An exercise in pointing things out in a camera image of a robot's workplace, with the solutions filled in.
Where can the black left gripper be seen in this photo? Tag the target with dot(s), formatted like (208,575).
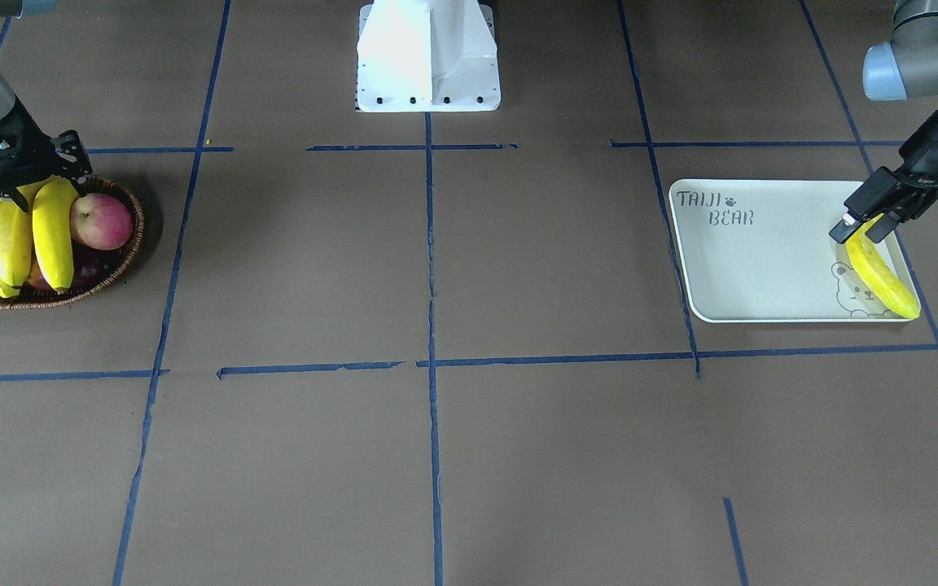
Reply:
(927,151)

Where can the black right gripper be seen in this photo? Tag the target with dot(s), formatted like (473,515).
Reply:
(6,135)

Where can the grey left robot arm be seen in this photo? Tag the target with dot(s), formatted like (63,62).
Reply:
(904,67)

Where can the brown wicker basket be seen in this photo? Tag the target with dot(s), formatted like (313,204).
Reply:
(147,229)

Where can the pale green bear tray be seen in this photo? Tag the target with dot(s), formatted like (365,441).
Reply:
(760,251)

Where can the red apple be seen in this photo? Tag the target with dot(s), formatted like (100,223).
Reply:
(100,221)

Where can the dark red plum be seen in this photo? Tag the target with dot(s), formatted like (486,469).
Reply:
(91,266)

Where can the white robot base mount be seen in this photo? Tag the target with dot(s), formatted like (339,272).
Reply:
(427,56)

